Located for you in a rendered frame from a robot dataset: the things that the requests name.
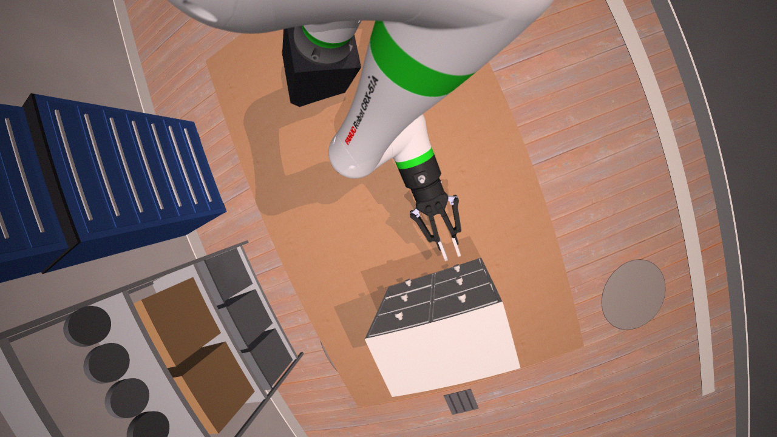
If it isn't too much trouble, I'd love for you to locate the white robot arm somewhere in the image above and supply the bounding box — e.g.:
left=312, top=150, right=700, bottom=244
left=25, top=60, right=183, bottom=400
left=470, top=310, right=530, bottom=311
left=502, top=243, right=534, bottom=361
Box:
left=168, top=0, right=554, bottom=189

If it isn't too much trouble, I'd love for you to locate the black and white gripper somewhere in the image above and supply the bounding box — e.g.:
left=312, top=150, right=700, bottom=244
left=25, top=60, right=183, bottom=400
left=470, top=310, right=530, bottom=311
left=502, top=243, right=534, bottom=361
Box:
left=410, top=179, right=461, bottom=261

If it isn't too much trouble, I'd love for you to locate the white chest of drawers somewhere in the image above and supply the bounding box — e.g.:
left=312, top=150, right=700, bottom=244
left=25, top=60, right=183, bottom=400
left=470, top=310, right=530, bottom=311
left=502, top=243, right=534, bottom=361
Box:
left=365, top=258, right=520, bottom=397

